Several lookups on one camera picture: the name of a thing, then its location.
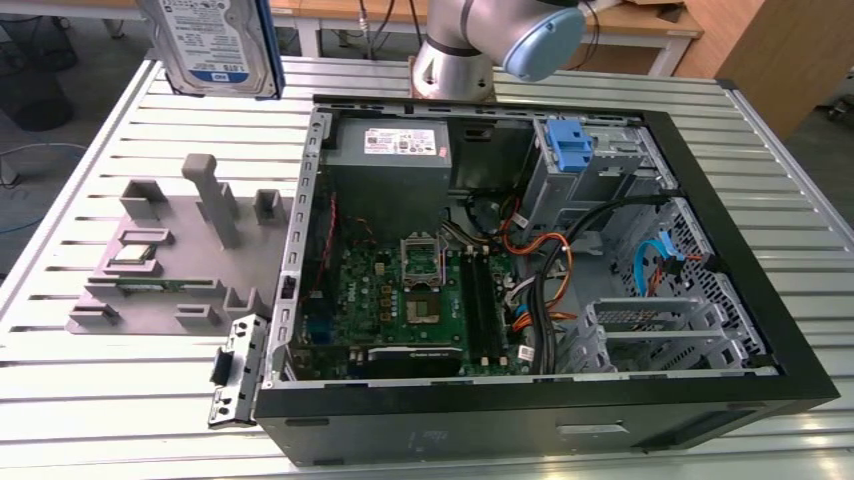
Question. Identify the hard disk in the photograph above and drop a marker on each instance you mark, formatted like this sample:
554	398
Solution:
207	45

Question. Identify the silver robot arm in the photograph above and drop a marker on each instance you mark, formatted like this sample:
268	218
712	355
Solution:
447	65

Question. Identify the grey metal disk bay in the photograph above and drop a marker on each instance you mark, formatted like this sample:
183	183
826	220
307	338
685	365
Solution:
667	334

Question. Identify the grey power supply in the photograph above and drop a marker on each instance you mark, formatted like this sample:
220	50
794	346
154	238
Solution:
387	200

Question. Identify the CPU socket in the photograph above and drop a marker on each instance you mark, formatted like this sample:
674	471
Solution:
426	307

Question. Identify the green motherboard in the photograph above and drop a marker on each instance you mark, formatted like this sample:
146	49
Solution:
374	300

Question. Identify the RAM slot white clips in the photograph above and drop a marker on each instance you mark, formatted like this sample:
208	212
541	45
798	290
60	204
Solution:
497	305
478	305

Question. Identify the grey metal drive cage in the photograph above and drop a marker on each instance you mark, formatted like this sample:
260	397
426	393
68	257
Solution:
561	195

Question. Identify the black graphics card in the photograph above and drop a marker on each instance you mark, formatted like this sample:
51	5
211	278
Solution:
414	361

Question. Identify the blue drive latch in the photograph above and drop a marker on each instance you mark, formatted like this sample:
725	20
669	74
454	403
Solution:
567	150

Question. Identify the grey parts rack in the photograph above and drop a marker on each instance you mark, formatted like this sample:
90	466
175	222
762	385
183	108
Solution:
200	270

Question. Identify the black PC case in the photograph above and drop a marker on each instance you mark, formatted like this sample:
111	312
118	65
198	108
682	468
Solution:
467	430

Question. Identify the green RAM stick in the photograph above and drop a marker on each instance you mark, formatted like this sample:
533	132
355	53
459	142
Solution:
154	286

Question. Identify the silver CPU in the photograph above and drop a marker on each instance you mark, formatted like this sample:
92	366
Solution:
134	254

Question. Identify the black mesh waste bin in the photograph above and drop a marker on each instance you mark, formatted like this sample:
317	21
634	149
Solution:
40	100

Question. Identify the brown wooden cabinet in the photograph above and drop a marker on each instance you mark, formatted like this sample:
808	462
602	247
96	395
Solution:
788	50

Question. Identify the grey metal card bracket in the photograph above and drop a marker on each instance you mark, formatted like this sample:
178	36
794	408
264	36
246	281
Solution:
243	370

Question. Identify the wooden desk white frame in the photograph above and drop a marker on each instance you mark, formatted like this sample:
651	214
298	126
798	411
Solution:
641	20
334	6

